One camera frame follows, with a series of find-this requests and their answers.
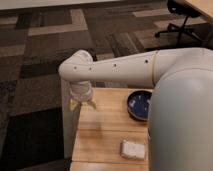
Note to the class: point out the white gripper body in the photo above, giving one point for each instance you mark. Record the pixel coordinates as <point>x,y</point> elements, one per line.
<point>81,91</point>

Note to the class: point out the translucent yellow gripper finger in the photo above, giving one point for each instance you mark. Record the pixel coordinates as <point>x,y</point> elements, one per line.
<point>91,103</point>
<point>73,104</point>

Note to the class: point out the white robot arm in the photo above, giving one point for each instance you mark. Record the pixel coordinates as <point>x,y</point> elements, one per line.
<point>180,118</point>

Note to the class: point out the dark blue ceramic bowl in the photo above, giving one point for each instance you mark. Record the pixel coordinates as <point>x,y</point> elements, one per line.
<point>138,104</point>

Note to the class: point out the wooden desk in background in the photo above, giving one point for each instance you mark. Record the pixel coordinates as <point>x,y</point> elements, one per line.
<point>205,7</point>

